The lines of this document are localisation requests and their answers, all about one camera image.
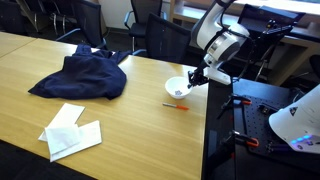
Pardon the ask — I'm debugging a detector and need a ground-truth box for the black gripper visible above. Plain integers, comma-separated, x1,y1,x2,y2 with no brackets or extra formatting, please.
187,62,208,89

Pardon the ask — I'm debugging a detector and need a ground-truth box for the orange and grey marker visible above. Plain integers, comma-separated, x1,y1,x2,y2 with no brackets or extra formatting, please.
162,102,189,110

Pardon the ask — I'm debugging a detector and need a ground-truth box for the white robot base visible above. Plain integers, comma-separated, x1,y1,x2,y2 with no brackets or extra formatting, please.
269,85,320,154

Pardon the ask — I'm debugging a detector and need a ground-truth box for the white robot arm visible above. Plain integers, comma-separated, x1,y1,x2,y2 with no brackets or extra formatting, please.
188,0,250,88

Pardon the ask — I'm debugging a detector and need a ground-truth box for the white bowl with blue logo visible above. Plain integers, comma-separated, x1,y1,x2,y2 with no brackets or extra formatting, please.
165,76,192,99

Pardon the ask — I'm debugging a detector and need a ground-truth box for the black office chair near table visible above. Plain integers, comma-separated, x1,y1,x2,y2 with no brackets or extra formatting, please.
132,12,192,65

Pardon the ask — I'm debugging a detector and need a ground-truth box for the black perforated mounting board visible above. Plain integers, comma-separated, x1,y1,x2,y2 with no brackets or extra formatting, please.
232,94,320,158

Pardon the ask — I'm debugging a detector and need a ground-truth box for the black monitor on stand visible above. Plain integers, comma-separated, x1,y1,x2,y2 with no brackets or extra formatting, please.
236,4,304,80

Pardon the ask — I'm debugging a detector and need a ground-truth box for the dark blue cloth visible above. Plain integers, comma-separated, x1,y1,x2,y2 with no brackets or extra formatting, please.
28,44,131,100

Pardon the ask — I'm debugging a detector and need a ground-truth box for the white paper sheet under towel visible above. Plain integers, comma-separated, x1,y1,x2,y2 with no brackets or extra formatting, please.
50,120,102,162

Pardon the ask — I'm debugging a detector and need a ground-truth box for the black office chair left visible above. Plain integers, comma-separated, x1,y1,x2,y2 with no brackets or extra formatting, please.
57,0,107,49

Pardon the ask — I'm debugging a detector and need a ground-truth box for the white folded paper towel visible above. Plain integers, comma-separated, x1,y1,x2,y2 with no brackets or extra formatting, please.
45,124,80,155

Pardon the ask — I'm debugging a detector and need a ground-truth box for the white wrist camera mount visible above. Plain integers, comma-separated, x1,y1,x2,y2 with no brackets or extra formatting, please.
203,67,231,85

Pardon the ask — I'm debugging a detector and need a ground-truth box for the orange handled clamp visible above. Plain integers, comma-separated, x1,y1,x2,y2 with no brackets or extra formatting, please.
217,93,252,119
205,129,260,168

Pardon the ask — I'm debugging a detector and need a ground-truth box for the orange handled clamp front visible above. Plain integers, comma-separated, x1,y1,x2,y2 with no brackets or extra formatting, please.
205,129,260,168

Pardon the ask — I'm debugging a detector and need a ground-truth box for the black office chair by wall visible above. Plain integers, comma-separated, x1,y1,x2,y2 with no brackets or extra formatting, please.
124,0,167,50

